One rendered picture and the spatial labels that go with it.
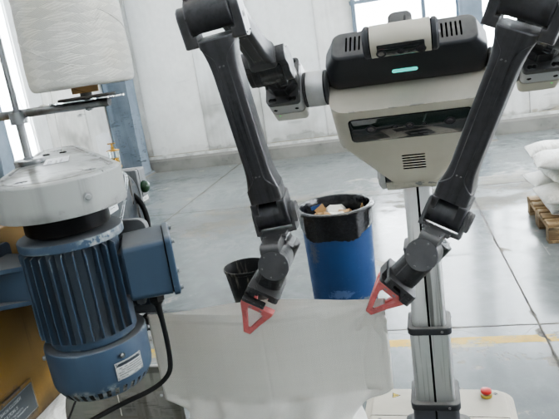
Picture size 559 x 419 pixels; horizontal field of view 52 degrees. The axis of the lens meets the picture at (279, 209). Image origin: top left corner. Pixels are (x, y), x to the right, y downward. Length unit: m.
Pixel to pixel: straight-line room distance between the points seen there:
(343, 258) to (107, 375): 2.59
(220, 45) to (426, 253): 0.49
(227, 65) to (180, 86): 8.69
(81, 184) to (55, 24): 0.26
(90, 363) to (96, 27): 0.49
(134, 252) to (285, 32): 8.44
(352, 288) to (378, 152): 1.99
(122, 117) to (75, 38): 8.95
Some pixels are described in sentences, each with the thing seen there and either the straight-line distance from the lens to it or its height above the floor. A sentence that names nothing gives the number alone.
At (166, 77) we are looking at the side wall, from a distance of 9.75.
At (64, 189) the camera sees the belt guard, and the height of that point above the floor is 1.41.
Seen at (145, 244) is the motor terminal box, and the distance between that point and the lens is 0.85.
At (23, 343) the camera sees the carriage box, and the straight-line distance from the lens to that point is 1.02.
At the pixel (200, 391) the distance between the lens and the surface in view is 1.30.
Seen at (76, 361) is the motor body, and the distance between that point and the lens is 0.88.
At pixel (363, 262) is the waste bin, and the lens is 3.43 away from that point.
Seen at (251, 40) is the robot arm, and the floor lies 1.57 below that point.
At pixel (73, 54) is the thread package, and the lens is 0.92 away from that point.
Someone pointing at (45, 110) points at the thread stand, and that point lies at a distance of 1.04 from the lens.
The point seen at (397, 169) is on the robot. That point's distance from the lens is 1.59.
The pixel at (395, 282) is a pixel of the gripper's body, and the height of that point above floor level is 1.11.
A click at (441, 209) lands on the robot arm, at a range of 1.07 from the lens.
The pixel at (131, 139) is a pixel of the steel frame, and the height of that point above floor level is 0.64.
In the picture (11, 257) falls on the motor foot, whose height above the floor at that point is 1.30.
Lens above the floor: 1.52
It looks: 14 degrees down
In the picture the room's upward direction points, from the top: 8 degrees counter-clockwise
